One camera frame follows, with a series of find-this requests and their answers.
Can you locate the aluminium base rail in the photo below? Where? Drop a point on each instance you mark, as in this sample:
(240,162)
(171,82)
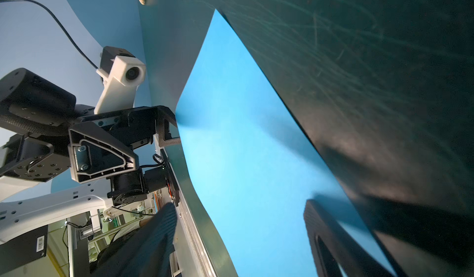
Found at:
(191,254)

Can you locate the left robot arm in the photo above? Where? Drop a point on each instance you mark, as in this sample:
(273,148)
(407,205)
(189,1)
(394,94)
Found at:
(66,159)

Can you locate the blue square paper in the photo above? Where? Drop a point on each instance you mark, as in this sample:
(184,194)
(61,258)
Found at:
(253,168)

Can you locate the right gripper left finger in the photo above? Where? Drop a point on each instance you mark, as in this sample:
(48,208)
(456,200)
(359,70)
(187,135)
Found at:
(147,252)

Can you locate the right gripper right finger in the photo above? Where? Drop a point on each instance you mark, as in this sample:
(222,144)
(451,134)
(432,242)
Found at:
(333,250)

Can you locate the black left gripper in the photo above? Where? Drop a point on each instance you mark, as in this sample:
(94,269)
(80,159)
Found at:
(100,144)

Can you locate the black labelled box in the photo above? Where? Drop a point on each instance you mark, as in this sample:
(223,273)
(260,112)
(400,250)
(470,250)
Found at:
(24,249)

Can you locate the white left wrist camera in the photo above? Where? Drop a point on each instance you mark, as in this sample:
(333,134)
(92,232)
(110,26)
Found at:
(121,73)

